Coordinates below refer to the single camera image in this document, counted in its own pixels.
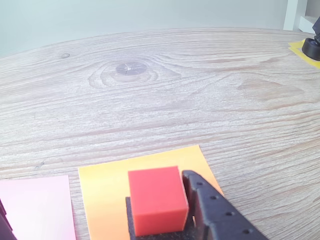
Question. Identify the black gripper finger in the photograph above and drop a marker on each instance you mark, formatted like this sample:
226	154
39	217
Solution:
220	220

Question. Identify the small dark cube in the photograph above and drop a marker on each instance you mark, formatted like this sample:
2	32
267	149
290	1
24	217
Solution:
160	236

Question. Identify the small red cube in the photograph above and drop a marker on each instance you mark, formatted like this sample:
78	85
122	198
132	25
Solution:
155	197

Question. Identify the medium dark block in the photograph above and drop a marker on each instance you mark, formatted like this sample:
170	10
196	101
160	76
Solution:
5	225

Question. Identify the orange paper sheet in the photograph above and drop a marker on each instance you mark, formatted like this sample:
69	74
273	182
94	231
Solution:
105	187

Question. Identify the pink paper sheet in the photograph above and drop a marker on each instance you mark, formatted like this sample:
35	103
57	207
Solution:
37	205

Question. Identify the yellow tape on table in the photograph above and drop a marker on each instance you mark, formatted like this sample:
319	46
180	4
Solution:
296	48

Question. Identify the white furniture piece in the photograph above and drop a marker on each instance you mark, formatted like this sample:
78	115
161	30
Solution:
292	15

